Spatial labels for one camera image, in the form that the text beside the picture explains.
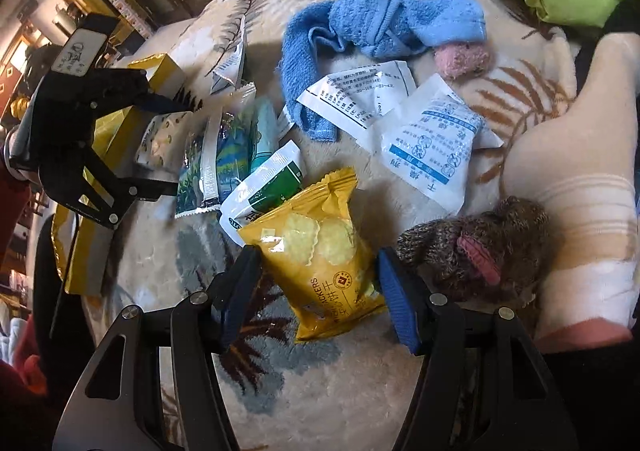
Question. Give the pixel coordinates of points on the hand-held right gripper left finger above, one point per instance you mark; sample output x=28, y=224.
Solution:
x=242, y=291

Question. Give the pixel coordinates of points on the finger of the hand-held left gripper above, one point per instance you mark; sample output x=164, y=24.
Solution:
x=155, y=190
x=170, y=102

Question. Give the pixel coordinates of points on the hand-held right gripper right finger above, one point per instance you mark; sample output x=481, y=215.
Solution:
x=400, y=296

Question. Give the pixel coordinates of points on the yellow cardboard box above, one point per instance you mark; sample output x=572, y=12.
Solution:
x=122, y=131

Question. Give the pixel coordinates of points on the yellow cracker packet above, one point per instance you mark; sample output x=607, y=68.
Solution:
x=320, y=251

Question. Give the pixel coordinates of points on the teal cartoon tissue pack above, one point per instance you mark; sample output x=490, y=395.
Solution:
x=265, y=126

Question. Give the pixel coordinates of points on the white blue-striped desiccant packet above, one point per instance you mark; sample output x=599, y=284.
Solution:
x=430, y=151

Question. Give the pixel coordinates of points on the white printed packet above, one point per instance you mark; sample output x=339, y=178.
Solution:
x=360, y=96

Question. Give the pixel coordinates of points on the blue towel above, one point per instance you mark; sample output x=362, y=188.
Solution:
x=360, y=21

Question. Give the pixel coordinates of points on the cream striped sock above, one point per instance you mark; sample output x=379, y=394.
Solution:
x=575, y=156

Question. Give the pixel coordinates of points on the white patterned tissue pack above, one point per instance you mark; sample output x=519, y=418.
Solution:
x=165, y=141

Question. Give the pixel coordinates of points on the brown knitted sock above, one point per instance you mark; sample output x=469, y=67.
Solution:
x=440, y=241

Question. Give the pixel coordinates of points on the small white sachet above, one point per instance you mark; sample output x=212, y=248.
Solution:
x=230, y=66

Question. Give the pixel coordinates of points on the green landscape snack packet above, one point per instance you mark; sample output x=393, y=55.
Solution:
x=230, y=156

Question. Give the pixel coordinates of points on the row of printed cartons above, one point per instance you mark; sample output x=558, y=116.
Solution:
x=125, y=8

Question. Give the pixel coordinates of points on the leaf-printed blanket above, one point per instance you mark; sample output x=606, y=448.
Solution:
x=340, y=381

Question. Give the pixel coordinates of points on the white and green packet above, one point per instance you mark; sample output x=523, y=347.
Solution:
x=270, y=181

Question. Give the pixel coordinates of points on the pink fuzzy sock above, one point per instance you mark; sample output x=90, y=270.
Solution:
x=460, y=60

